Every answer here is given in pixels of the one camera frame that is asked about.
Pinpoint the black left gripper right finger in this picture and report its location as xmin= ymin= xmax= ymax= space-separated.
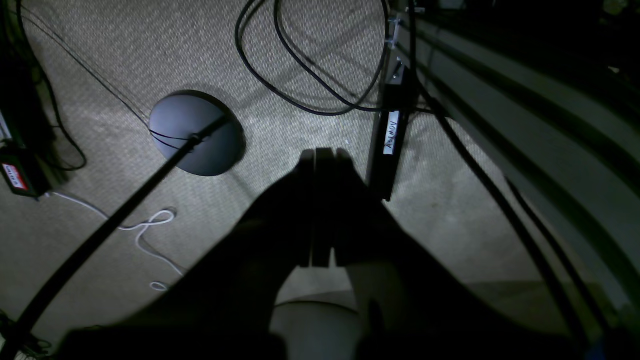
xmin=336 ymin=148 xmax=589 ymax=360

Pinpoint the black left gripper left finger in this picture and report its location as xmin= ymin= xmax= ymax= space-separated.
xmin=65 ymin=149 xmax=314 ymax=360

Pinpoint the black round stand base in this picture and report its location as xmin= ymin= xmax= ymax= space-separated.
xmin=147 ymin=89 xmax=247 ymax=177

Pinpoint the black labelled bar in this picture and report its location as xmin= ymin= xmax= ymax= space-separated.
xmin=365 ymin=61 xmax=415 ymax=202

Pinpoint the black stand pole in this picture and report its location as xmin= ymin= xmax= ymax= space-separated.
xmin=0 ymin=117 xmax=229 ymax=360

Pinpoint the black box red label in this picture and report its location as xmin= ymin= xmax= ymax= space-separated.
xmin=0 ymin=145 xmax=51 ymax=198

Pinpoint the white thin cable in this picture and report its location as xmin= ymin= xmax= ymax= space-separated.
xmin=47 ymin=191 xmax=185 ymax=292

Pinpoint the long black cable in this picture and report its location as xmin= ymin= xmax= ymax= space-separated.
xmin=407 ymin=0 xmax=611 ymax=346

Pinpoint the black looped cable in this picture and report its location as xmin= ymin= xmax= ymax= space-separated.
xmin=235 ymin=0 xmax=396 ymax=117

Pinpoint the aluminium table frame rail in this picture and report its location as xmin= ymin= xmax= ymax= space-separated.
xmin=395 ymin=0 xmax=639 ymax=322

